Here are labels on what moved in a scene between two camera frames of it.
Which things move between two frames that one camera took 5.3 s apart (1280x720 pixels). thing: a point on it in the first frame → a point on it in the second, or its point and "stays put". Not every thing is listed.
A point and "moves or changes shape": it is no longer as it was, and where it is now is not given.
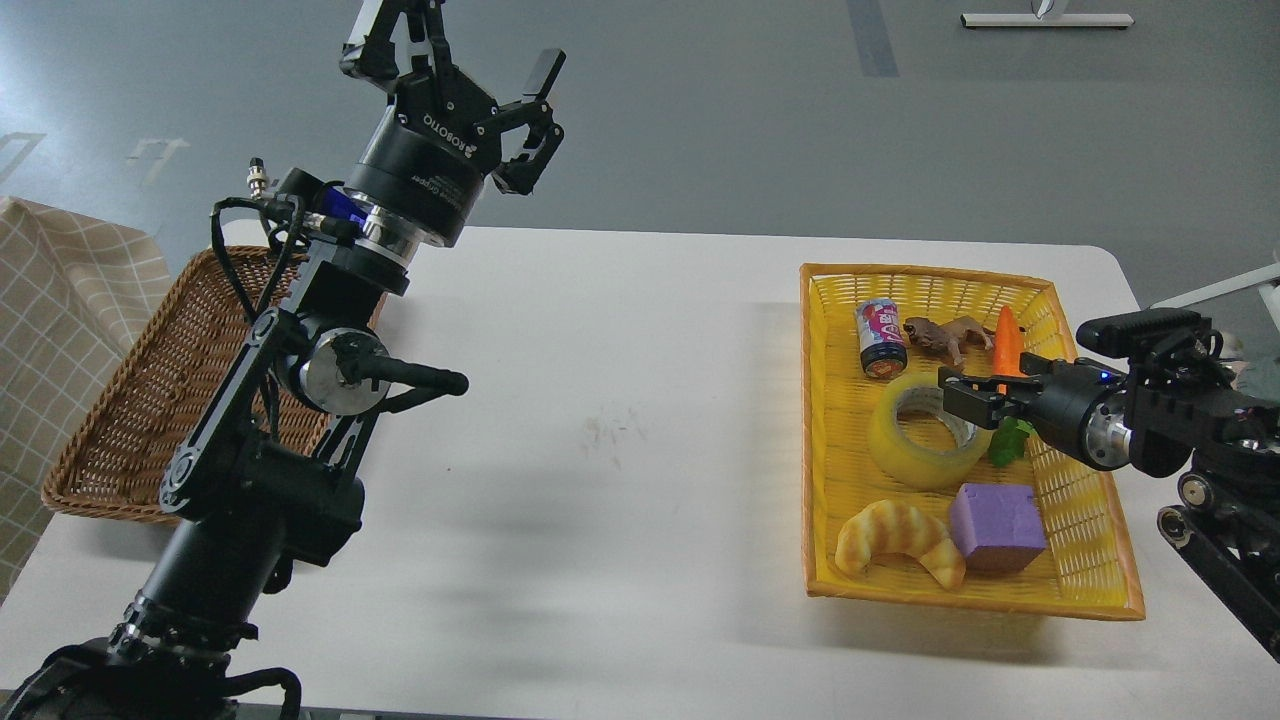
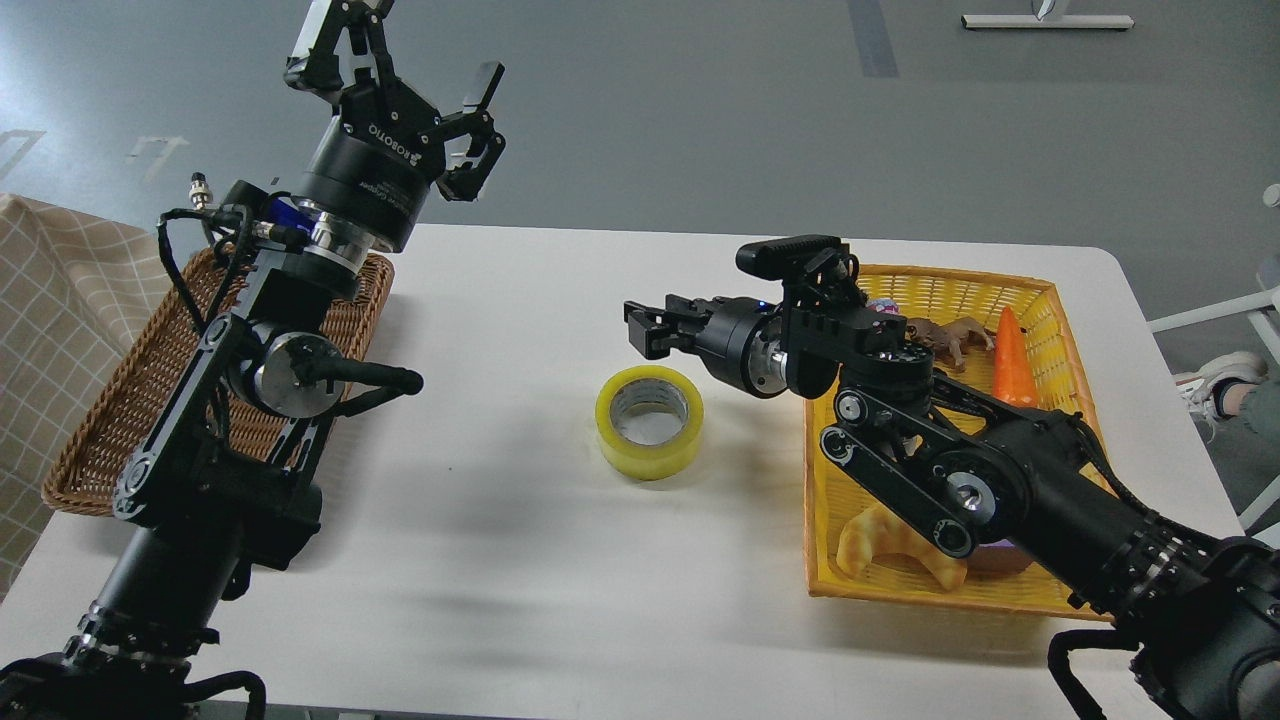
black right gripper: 1082,407 → 743,341
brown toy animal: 947,335 stays put
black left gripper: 426,159 → 370,169
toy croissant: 895,527 stays put
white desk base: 1046,20 stays put
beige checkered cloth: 72,297 stays put
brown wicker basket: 168,378 stays put
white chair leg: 1250,281 → 1250,303
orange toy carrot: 1010,360 stays put
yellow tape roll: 924,470 moves or changes shape
